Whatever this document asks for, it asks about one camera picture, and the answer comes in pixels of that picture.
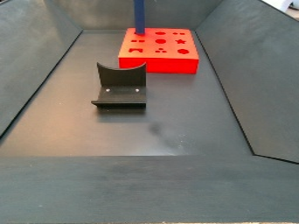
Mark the blue rectangular block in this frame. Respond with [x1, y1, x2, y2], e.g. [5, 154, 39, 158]
[133, 0, 145, 35]

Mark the black curved fixture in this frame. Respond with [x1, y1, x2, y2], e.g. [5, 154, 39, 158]
[90, 64, 146, 109]

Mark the red foam shape board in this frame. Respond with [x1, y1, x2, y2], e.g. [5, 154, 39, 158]
[117, 28, 200, 74]

